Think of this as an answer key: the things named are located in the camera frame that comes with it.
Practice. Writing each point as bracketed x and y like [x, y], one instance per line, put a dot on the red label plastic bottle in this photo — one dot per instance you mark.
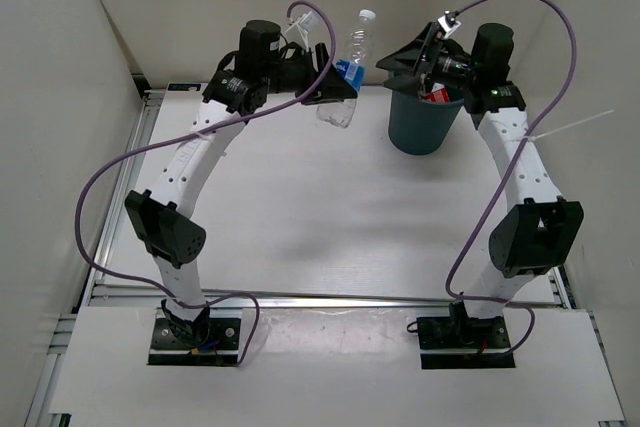
[438, 94]

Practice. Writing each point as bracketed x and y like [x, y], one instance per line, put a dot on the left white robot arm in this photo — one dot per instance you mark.
[269, 59]

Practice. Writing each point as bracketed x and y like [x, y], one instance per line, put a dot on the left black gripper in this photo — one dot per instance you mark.
[331, 87]

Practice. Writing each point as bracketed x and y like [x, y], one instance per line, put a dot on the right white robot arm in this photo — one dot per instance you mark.
[540, 225]

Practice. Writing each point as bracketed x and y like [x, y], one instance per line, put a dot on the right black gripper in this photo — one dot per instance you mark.
[409, 57]

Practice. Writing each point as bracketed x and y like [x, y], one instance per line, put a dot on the dark teal plastic bin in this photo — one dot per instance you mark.
[417, 127]

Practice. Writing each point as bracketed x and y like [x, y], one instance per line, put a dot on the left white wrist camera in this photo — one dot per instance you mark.
[298, 31]

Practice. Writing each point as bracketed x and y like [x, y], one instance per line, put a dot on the blue label bottle white cap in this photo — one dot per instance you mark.
[351, 66]

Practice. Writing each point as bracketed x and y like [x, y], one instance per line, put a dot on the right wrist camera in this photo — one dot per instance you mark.
[448, 24]

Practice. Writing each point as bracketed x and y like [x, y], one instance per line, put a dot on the aluminium frame rail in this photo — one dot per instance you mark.
[110, 295]

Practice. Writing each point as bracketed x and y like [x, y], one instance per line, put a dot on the white cable tie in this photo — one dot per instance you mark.
[535, 137]

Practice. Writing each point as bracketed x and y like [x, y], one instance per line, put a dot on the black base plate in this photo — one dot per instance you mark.
[215, 344]
[451, 340]

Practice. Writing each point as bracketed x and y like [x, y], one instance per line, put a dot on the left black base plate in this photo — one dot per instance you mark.
[215, 344]

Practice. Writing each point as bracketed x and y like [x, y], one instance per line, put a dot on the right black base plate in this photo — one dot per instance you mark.
[451, 340]

